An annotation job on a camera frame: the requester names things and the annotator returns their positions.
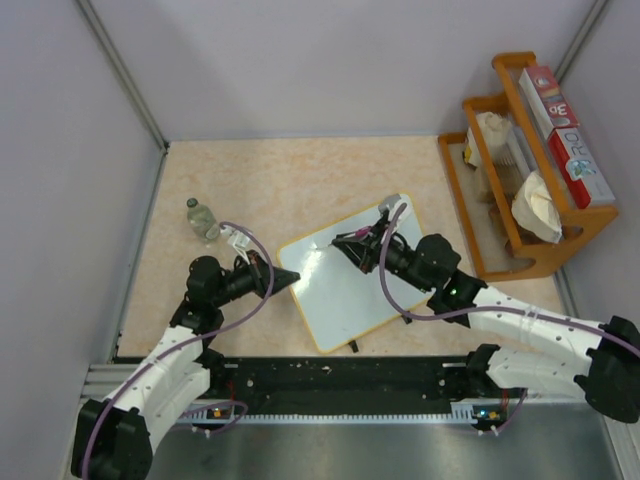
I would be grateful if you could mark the purple-capped whiteboard marker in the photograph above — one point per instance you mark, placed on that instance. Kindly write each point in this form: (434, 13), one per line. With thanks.
(357, 234)

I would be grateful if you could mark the yellow-framed whiteboard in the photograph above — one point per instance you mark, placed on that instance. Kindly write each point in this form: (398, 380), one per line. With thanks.
(337, 302)

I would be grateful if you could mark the red white box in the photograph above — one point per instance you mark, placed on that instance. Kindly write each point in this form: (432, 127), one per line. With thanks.
(579, 170)

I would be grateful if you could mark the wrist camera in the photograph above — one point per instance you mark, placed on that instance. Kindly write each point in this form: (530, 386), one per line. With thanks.
(238, 238)
(393, 203)

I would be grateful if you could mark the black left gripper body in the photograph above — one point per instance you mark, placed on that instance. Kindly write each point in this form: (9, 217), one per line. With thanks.
(262, 284)

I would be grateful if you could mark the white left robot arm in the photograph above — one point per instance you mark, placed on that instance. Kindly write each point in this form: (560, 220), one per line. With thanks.
(117, 437)

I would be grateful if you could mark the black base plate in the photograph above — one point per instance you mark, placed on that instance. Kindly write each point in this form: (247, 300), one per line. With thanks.
(353, 385)

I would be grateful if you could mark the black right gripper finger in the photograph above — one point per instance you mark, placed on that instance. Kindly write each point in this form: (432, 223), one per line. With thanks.
(352, 237)
(359, 255)

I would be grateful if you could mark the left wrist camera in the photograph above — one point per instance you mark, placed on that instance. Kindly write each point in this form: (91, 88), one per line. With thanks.
(238, 238)

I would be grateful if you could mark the clear plastic bottle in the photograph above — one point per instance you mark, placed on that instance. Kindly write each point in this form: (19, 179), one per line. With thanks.
(202, 220)

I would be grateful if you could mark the small yellow white box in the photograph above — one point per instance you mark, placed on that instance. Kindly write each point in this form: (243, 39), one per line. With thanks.
(471, 155)

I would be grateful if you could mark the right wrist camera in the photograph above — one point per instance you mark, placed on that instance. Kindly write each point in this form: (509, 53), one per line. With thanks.
(393, 203)

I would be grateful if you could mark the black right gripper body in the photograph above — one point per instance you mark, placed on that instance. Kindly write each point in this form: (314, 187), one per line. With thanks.
(379, 229)

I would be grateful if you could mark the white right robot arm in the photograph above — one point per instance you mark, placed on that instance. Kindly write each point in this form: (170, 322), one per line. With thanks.
(597, 362)

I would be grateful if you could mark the orange wooden rack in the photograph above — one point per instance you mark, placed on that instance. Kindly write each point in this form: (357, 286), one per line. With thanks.
(499, 248)

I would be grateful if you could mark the crumpled beige cloth front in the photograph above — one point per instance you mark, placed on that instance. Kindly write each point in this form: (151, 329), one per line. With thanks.
(534, 211)

